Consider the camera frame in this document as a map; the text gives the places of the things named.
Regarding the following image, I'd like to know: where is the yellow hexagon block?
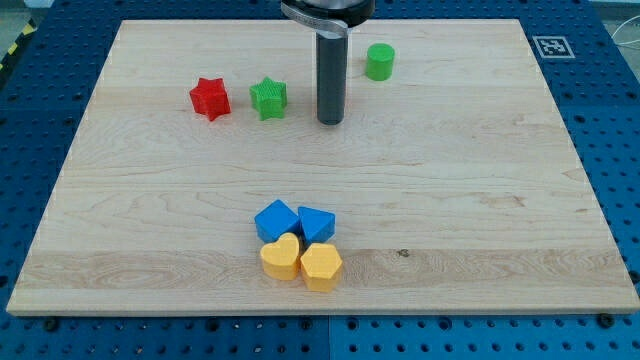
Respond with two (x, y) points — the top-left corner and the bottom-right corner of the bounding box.
(300, 243), (343, 292)

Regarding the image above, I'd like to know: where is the green cylinder block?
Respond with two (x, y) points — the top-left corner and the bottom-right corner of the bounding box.
(365, 43), (395, 81)

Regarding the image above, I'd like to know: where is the white fiducial marker tag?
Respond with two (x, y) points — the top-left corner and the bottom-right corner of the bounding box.
(532, 35), (575, 59)

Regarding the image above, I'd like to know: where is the red star block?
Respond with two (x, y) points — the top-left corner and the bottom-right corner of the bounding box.
(189, 78), (231, 121)

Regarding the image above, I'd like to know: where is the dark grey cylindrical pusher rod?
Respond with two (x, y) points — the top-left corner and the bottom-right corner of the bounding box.
(316, 33), (348, 125)

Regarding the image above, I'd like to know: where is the green star block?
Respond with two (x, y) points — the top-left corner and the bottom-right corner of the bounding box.
(249, 77), (288, 121)

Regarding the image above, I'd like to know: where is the yellow heart block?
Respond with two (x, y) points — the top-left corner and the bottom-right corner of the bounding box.
(259, 232), (300, 281)

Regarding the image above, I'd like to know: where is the white cable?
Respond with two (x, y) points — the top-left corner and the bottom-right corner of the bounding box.
(610, 13), (640, 51)

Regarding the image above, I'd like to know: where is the blue cube block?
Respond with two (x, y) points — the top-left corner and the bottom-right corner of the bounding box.
(254, 199), (301, 243)

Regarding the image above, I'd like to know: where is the blue triangle block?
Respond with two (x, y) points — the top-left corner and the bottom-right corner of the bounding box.
(298, 206), (336, 246)

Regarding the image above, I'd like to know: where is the wooden board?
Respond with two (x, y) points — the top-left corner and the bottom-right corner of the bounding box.
(7, 19), (639, 317)

